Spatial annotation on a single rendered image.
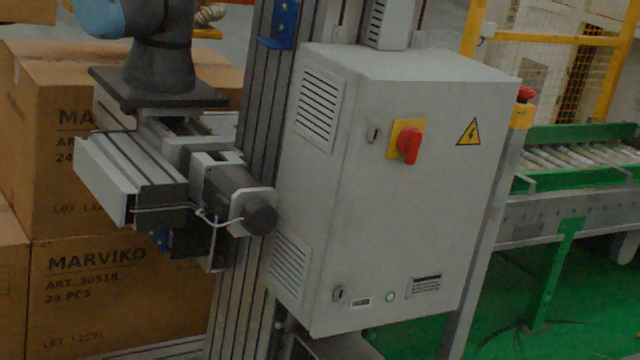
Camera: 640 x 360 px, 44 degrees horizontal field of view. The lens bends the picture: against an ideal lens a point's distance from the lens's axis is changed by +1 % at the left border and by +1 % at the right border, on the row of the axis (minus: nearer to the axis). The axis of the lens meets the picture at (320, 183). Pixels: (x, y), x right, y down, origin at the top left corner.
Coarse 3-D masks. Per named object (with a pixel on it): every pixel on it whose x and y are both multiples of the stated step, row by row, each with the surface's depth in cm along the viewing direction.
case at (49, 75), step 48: (0, 48) 208; (48, 48) 206; (96, 48) 215; (192, 48) 235; (0, 96) 211; (48, 96) 180; (240, 96) 206; (0, 144) 215; (48, 144) 184; (48, 192) 189
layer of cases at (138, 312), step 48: (0, 192) 213; (0, 240) 189; (48, 240) 194; (96, 240) 201; (144, 240) 209; (0, 288) 192; (48, 288) 199; (96, 288) 207; (144, 288) 215; (192, 288) 224; (0, 336) 197; (48, 336) 205; (96, 336) 213; (144, 336) 222
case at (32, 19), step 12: (0, 0) 350; (12, 0) 352; (24, 0) 354; (36, 0) 356; (48, 0) 358; (0, 12) 352; (12, 12) 354; (24, 12) 356; (36, 12) 358; (48, 12) 360; (36, 24) 360; (48, 24) 362
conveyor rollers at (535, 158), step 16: (528, 144) 349; (544, 144) 361; (560, 144) 364; (576, 144) 368; (592, 144) 372; (608, 144) 375; (624, 144) 379; (528, 160) 326; (544, 160) 330; (560, 160) 335; (576, 160) 339; (592, 160) 348; (608, 160) 354; (624, 160) 358
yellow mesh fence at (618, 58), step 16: (480, 0) 321; (512, 0) 333; (480, 16) 324; (528, 16) 342; (624, 16) 378; (464, 32) 329; (496, 32) 334; (512, 32) 340; (576, 32) 364; (624, 32) 383; (464, 48) 329; (560, 48) 363; (608, 48) 381; (624, 48) 385; (608, 64) 386; (624, 64) 390; (608, 80) 392; (608, 96) 394
